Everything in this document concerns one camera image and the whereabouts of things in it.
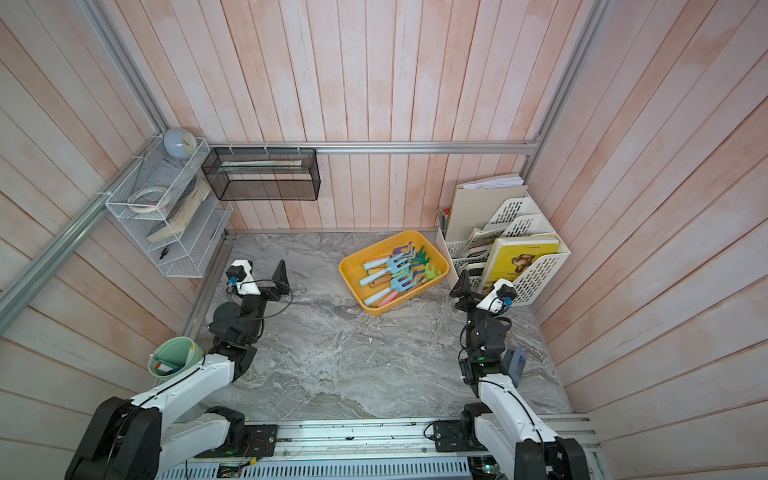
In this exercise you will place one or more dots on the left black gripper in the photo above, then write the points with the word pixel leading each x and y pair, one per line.
pixel 282 284

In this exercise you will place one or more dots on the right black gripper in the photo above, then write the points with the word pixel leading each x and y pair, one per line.
pixel 467 295

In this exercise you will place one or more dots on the yellow plastic storage box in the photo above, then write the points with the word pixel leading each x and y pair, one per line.
pixel 352 271

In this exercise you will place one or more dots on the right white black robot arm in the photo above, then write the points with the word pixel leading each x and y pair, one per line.
pixel 510 414

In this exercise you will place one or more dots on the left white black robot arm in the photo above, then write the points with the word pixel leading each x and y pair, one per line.
pixel 180 390

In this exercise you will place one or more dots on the dark green hand rake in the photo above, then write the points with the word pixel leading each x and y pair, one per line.
pixel 418 257

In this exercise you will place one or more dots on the yellow picture book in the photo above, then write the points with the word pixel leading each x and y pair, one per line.
pixel 510 257

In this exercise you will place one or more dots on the white desk file organizer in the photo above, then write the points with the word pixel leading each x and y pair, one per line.
pixel 516 217

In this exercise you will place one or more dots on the beige folder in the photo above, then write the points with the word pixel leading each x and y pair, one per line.
pixel 472 208

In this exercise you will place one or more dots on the green plastic cup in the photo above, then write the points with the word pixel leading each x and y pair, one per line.
pixel 174 356

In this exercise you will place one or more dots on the white tape roll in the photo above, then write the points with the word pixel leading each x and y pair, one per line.
pixel 148 200

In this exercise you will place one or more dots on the grey round clock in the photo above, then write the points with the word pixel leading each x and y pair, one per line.
pixel 179 143

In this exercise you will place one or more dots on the green hand rake wooden handle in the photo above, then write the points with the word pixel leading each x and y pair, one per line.
pixel 425 273

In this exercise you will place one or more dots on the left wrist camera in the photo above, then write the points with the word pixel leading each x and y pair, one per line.
pixel 239 272

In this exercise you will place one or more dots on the purple hand rake pink handle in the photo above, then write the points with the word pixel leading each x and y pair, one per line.
pixel 392 296

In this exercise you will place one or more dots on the black mesh wall basket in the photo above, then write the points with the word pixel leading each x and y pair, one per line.
pixel 263 173

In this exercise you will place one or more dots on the white wire wall shelf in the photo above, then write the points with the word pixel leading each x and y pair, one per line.
pixel 187 255

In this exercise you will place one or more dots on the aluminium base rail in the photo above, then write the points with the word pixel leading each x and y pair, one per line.
pixel 366 438

